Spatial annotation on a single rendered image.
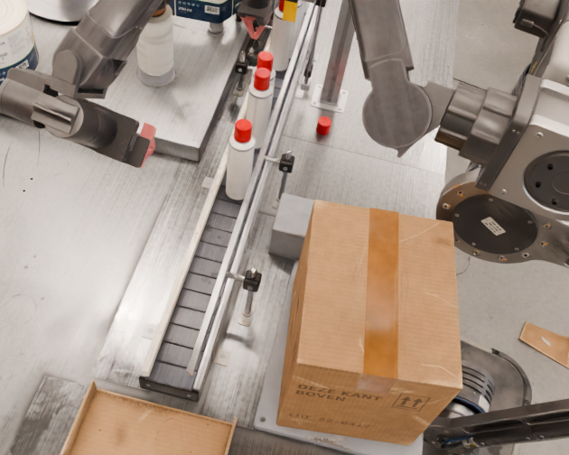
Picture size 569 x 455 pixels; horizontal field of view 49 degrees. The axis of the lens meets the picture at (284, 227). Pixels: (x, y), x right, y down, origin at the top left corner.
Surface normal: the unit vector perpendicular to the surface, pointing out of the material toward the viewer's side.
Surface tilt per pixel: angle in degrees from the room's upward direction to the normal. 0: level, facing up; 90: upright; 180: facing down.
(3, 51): 90
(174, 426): 0
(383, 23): 45
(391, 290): 0
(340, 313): 0
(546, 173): 90
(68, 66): 51
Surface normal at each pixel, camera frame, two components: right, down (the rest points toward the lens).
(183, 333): 0.12, -0.58
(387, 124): -0.24, 0.18
